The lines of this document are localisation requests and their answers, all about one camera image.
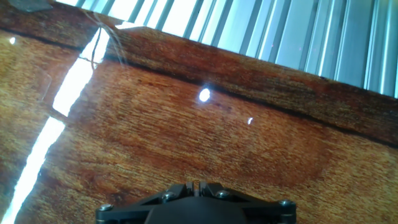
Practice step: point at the large glossy wooden board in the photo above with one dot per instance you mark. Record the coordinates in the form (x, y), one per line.
(217, 140)

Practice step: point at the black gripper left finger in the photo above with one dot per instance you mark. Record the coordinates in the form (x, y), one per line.
(124, 213)

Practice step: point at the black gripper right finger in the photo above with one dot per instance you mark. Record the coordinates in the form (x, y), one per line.
(267, 213)

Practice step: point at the clear tape piece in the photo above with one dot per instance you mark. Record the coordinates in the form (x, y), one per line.
(29, 4)

